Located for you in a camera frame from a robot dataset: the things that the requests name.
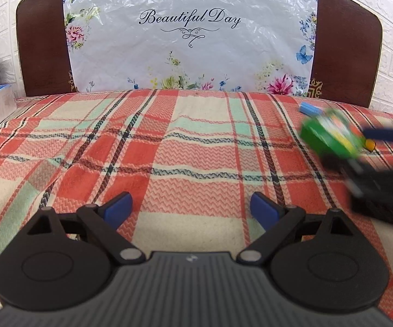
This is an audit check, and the red plaid bed sheet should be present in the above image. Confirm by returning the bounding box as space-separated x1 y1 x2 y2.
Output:
0 89 393 324

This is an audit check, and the green carton box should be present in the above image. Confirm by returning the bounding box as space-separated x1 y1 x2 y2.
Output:
300 108 365 159

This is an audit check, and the white floral plastic bag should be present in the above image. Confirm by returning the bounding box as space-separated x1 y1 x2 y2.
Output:
63 0 318 96

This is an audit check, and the small blue object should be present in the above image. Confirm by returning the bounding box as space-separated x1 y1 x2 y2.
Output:
299 102 323 117

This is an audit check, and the brown wooden headboard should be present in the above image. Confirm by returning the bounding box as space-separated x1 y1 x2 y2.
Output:
16 0 382 107

